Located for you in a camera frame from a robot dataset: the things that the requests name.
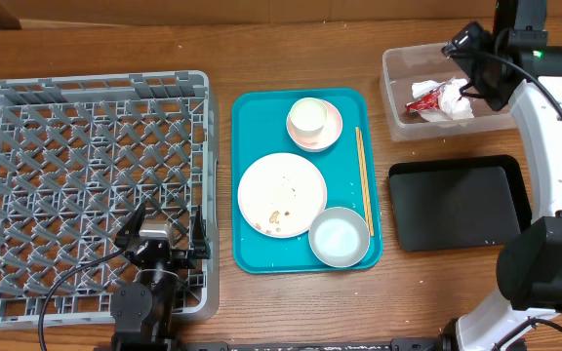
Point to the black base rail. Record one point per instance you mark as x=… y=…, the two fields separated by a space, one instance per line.
x=395 y=344

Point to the pink shallow bowl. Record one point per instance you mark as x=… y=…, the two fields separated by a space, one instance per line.
x=329 y=135

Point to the black rectangular tray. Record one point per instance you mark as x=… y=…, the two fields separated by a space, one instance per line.
x=458 y=203

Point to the grey plastic dish rack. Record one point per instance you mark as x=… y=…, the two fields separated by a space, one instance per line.
x=78 y=154

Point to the grey white small bowl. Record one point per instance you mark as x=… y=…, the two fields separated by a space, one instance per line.
x=339 y=237

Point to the cream white cup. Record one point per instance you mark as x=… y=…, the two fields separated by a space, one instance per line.
x=308 y=117

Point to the teal plastic serving tray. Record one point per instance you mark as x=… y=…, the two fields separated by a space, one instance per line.
x=258 y=128

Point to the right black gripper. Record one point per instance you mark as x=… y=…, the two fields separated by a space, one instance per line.
x=472 y=39

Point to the large white dirty plate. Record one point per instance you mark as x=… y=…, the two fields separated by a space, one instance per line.
x=281 y=194

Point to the white napkin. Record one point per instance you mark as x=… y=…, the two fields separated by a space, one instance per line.
x=453 y=106

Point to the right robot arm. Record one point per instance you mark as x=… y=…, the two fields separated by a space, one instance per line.
x=529 y=268

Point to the red snack wrapper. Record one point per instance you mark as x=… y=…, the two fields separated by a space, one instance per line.
x=429 y=102

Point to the clear plastic waste bin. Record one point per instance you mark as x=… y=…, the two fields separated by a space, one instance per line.
x=403 y=67

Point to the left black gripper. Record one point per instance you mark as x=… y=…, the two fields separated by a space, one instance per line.
x=199 y=250

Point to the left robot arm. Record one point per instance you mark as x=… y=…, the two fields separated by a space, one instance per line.
x=143 y=310

